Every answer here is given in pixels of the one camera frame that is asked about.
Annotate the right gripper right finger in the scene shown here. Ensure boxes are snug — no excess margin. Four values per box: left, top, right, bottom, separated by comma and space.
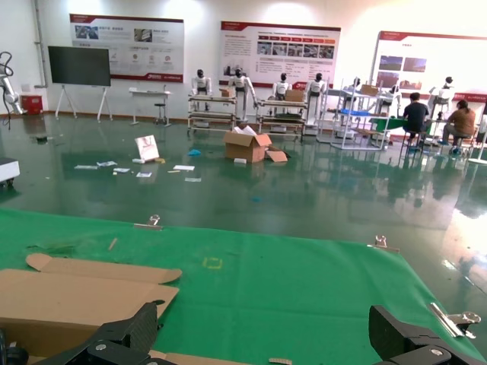
369, 305, 480, 365

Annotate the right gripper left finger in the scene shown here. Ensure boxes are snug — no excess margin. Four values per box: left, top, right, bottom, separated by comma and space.
33, 303, 168, 365

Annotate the open brown cardboard box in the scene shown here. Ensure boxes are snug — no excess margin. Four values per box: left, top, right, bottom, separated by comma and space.
0, 252, 183, 360
148, 349, 267, 365

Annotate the large open cardboard box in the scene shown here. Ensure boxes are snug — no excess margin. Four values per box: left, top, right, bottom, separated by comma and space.
223, 127, 273, 163

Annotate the red box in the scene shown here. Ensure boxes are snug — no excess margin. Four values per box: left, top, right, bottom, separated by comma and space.
21, 94, 43, 114

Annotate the silver binder clip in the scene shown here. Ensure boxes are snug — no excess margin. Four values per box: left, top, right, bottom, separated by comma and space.
367, 234, 400, 254
133, 214, 163, 231
429, 302, 481, 339

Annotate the green table cloth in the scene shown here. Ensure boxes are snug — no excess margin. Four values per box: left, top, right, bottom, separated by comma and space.
0, 207, 487, 365

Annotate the white red paper bag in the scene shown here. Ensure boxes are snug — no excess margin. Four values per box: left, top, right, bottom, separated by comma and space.
134, 135, 160, 160

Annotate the white wheeled cart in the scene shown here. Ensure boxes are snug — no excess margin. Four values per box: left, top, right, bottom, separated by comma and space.
0, 157, 21, 189

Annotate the green topped table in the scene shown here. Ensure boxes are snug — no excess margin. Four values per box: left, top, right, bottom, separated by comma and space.
371, 116, 406, 132

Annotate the flat cardboard piece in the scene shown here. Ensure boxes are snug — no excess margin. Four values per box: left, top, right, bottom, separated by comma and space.
266, 146, 289, 163

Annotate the seated person black shirt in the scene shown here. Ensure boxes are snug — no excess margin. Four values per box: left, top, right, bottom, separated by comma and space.
402, 92, 430, 148

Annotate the seated person brown shirt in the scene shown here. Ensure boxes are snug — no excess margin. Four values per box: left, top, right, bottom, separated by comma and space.
442, 100, 476, 148

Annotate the white narrow table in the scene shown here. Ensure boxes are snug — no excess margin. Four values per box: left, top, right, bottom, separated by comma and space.
128, 87, 174, 126

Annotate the metal workbench rack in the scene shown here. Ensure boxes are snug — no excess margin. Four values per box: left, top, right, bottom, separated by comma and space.
256, 98, 307, 141
186, 94, 239, 136

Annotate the white black humanoid robot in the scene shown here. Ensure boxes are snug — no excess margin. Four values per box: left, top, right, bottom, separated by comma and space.
384, 85, 403, 115
348, 77, 364, 103
428, 75, 456, 115
228, 68, 256, 123
272, 71, 292, 103
306, 72, 328, 126
191, 69, 214, 111

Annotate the black display on white stand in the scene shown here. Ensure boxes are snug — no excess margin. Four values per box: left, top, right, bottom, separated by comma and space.
47, 45, 114, 123

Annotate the white metal shelf frame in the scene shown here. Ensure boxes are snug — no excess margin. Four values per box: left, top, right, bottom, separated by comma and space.
317, 79, 391, 151

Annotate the white red wall poster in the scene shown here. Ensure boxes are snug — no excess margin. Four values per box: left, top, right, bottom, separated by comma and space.
219, 21, 342, 89
371, 30, 487, 100
69, 14, 186, 84

